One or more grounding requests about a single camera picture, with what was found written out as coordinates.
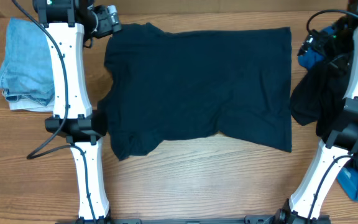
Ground folded light blue jeans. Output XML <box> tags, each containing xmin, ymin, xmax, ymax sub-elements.
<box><xmin>0</xmin><ymin>18</ymin><xmax>55</xmax><ymax>106</ymax></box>

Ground black t-shirt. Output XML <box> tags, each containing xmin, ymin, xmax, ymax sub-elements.
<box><xmin>290</xmin><ymin>39</ymin><xmax>358</xmax><ymax>171</ymax></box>

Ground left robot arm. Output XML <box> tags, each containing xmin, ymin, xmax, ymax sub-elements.
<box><xmin>32</xmin><ymin>0</ymin><xmax>121</xmax><ymax>223</ymax></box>

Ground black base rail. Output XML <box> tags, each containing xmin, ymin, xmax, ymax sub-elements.
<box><xmin>56</xmin><ymin>215</ymin><xmax>331</xmax><ymax>224</ymax></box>

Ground dark navy t-shirt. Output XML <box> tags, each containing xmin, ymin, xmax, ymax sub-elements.
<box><xmin>98</xmin><ymin>23</ymin><xmax>292</xmax><ymax>160</ymax></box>

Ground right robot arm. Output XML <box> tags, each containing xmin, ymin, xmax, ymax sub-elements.
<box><xmin>265</xmin><ymin>1</ymin><xmax>358</xmax><ymax>223</ymax></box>

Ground folded white cloth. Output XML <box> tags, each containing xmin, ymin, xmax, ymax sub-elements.
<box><xmin>6</xmin><ymin>96</ymin><xmax>54</xmax><ymax>113</ymax></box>

